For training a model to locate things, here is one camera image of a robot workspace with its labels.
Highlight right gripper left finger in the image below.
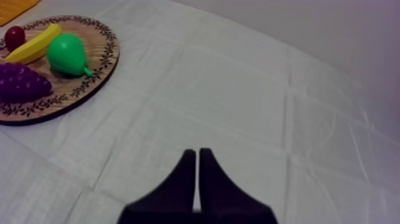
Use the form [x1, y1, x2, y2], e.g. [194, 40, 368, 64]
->
[117, 148, 198, 224]

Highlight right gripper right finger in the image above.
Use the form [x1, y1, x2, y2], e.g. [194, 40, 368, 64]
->
[194, 147, 279, 224]

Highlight round wooden board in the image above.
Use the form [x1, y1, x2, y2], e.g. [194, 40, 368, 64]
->
[0, 15, 121, 126]

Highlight yellow toy banana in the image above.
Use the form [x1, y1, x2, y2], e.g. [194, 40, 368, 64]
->
[4, 23, 63, 65]

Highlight yellow plastic basket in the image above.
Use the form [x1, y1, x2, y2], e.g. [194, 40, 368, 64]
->
[0, 0, 41, 27]

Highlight green toy pear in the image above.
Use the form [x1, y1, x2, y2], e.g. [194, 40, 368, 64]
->
[46, 33, 93, 77]

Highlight purple toy grapes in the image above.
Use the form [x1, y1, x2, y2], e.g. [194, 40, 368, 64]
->
[0, 62, 53, 104]

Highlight small red fruit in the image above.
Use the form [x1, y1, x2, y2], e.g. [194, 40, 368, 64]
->
[4, 25, 26, 52]

